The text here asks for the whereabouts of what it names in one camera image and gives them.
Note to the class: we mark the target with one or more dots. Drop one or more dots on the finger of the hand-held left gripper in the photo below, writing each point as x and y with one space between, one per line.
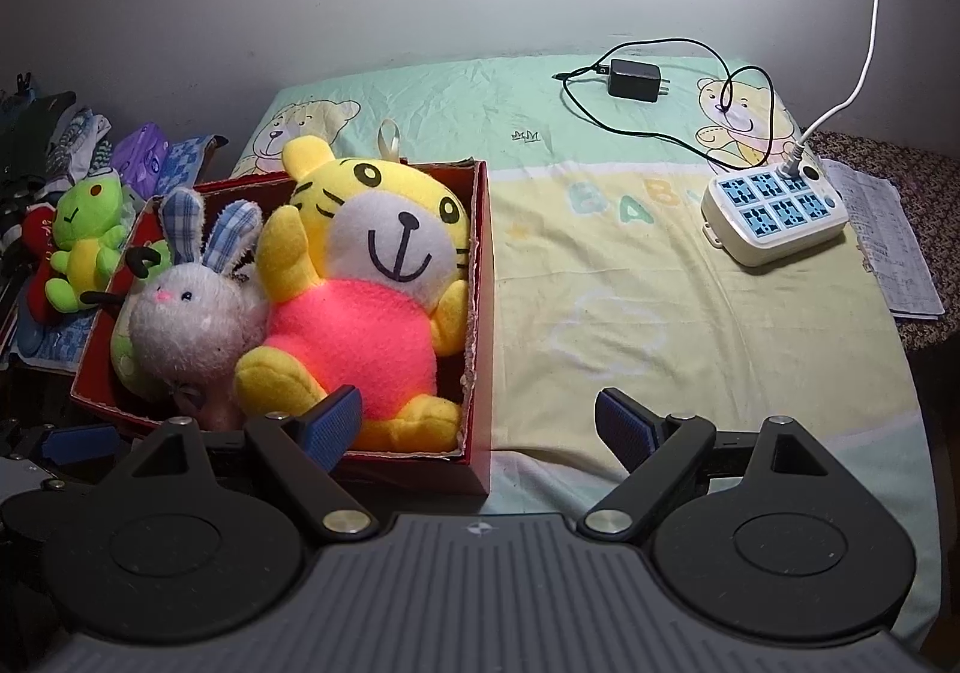
79 444

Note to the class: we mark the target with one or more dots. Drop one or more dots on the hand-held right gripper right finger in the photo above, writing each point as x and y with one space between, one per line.
628 427

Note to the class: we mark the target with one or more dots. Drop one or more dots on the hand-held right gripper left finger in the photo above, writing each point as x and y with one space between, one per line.
334 427

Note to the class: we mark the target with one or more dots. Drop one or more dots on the green antennae plush toy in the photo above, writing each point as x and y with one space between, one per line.
124 361

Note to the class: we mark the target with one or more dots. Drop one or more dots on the yellow plush tiger pink shirt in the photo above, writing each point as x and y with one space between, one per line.
360 328

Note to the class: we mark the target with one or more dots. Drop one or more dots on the grey plush rabbit plaid ears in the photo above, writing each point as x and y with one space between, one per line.
187 320

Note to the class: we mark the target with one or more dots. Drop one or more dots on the red cardboard box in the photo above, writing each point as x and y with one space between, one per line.
480 313

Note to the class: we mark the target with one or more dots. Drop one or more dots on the green cartoon bear bed sheet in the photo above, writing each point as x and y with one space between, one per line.
637 343

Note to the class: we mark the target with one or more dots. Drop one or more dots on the red plush toy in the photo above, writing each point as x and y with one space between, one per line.
36 245

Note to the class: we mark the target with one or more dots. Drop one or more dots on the green plush frog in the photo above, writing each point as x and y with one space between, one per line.
82 230

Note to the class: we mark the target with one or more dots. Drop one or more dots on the white power strip blue sockets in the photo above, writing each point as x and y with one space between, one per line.
772 223

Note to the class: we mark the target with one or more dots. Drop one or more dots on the purple plastic packet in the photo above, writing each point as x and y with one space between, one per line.
139 155

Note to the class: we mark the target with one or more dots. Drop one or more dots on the striped socks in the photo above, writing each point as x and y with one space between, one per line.
79 140

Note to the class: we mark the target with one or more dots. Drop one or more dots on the blue patterned cloth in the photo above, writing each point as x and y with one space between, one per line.
187 159

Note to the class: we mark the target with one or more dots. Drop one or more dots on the dark cloth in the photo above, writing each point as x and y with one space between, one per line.
30 133

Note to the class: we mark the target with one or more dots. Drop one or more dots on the printed paper sheet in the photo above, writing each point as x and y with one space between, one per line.
892 245

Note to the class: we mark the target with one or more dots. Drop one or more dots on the dark patterned cushion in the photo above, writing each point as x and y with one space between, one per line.
915 170

